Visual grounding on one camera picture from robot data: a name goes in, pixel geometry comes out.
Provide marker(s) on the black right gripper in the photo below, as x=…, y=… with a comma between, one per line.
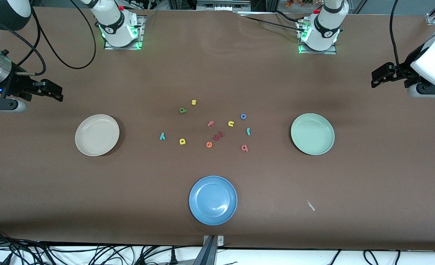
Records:
x=18, y=83

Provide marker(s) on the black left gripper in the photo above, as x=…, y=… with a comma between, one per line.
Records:
x=402, y=70

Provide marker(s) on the teal foam letter y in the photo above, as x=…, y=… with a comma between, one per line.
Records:
x=162, y=136

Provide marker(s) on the pink foam letter a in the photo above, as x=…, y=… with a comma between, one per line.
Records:
x=245, y=148

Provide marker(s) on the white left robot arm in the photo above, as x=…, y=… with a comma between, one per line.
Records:
x=326, y=25

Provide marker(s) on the beige brown plate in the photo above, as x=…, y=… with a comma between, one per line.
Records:
x=97, y=135

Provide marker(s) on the pale green plate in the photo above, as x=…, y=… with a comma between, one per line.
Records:
x=312, y=134

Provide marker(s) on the brown table cover sheet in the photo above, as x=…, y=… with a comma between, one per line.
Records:
x=55, y=191

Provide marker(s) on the small white paper scrap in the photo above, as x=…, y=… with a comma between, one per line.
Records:
x=310, y=205

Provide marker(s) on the wide dark red foam letter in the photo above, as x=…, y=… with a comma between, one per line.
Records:
x=221, y=134

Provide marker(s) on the grey box device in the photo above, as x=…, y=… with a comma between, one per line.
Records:
x=223, y=4

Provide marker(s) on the blue plate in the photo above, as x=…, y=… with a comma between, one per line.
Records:
x=213, y=200

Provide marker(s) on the grey metal mount bracket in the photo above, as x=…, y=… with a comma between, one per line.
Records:
x=211, y=246

